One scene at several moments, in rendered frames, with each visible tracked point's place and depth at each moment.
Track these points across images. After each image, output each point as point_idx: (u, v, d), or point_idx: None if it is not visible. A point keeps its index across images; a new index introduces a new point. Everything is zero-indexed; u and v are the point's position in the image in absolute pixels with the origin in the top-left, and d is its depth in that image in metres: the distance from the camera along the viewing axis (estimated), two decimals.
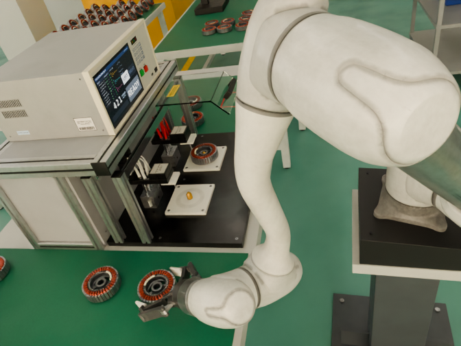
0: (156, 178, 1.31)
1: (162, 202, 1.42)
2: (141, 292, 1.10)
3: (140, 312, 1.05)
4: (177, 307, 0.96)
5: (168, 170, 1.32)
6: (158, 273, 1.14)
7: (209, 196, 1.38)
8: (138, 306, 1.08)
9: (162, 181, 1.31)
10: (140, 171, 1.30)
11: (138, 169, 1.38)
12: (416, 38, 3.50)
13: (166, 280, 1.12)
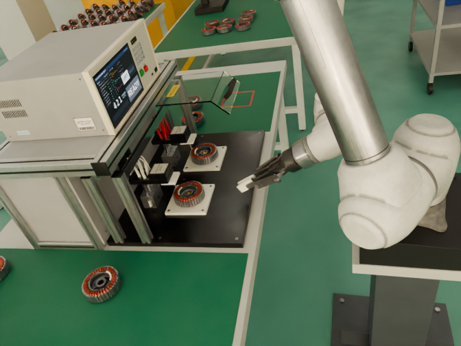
0: (156, 178, 1.31)
1: (162, 202, 1.42)
2: (180, 198, 1.34)
3: (247, 188, 1.28)
4: (290, 169, 1.18)
5: (168, 170, 1.32)
6: (184, 185, 1.40)
7: (209, 196, 1.38)
8: (241, 189, 1.30)
9: (162, 181, 1.31)
10: (140, 171, 1.30)
11: (138, 169, 1.38)
12: (416, 38, 3.50)
13: (193, 186, 1.39)
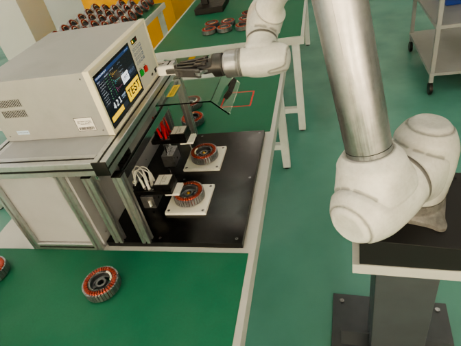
0: (160, 189, 1.34)
1: (162, 202, 1.42)
2: (180, 198, 1.34)
3: (167, 73, 1.30)
4: (213, 71, 1.25)
5: (172, 181, 1.35)
6: (184, 185, 1.40)
7: (209, 196, 1.38)
8: (159, 71, 1.31)
9: (166, 192, 1.34)
10: (145, 182, 1.33)
11: (142, 180, 1.41)
12: (416, 38, 3.50)
13: (193, 186, 1.39)
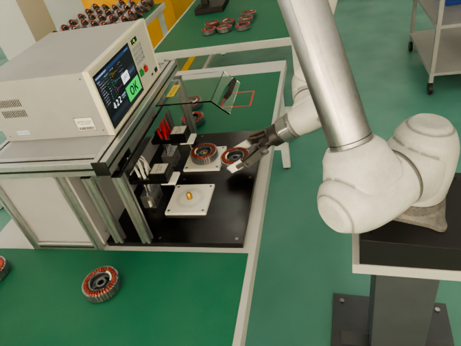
0: (156, 178, 1.31)
1: (162, 202, 1.42)
2: (228, 161, 1.40)
3: (237, 168, 1.37)
4: (273, 143, 1.32)
5: (168, 170, 1.32)
6: (230, 150, 1.46)
7: (209, 196, 1.38)
8: (231, 169, 1.39)
9: (162, 181, 1.31)
10: (140, 171, 1.30)
11: (138, 169, 1.38)
12: (416, 38, 3.50)
13: (239, 152, 1.45)
